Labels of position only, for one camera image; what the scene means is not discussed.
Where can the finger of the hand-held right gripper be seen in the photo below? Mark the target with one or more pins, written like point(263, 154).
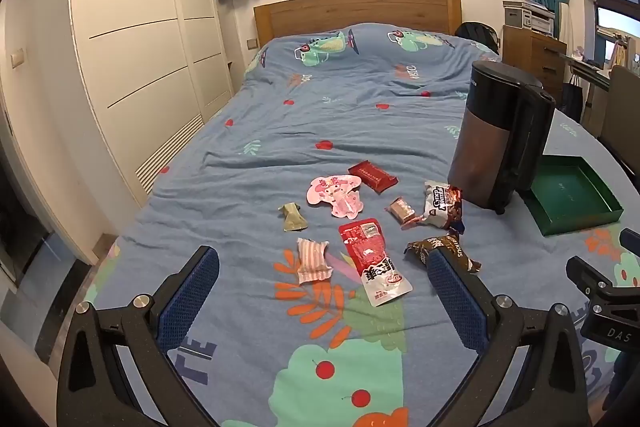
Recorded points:
point(631, 239)
point(587, 277)

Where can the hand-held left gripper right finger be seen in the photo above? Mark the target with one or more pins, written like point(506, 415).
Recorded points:
point(455, 302)

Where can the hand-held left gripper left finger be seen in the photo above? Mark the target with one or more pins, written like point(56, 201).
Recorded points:
point(192, 292)

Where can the brown snack packet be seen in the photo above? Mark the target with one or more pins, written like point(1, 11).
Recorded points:
point(457, 252)

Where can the green tray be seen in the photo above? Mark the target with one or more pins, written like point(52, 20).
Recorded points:
point(570, 197)

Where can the red and white snack packet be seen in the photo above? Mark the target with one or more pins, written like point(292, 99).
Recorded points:
point(372, 257)

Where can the white and brown crisp packet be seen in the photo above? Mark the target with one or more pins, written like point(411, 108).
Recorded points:
point(440, 207)

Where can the small brown candy packet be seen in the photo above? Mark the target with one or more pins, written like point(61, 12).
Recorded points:
point(401, 210)

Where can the pink striped snack packet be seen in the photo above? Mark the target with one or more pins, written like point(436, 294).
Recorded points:
point(312, 259)

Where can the small green candy packet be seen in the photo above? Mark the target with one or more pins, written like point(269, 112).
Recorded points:
point(292, 217)

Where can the dark red square snack packet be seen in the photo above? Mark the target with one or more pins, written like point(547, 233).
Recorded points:
point(372, 176)

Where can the pink cartoon snack packet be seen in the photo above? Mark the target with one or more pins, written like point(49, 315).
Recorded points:
point(335, 194)

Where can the beige chair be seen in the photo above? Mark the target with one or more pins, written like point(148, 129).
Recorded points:
point(622, 107)

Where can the dark shopping bag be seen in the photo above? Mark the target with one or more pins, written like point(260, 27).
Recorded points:
point(571, 99)

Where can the black kettle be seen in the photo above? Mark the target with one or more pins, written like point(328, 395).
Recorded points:
point(490, 142)

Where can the desk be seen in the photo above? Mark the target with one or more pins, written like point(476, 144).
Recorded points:
point(587, 67)

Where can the blue printed blanket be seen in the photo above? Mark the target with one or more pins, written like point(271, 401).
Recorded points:
point(300, 132)

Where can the wooden dresser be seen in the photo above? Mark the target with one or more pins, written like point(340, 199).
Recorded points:
point(535, 57)

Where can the white printer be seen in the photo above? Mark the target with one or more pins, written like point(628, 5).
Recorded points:
point(530, 17)

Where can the black backpack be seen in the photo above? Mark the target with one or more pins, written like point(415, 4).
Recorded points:
point(475, 37)

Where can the white wardrobe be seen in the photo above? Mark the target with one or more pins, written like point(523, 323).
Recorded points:
point(140, 32)

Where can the wooden headboard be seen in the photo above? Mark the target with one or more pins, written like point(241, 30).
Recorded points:
point(350, 14)

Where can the wall switch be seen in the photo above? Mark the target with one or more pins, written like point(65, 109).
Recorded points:
point(17, 58)

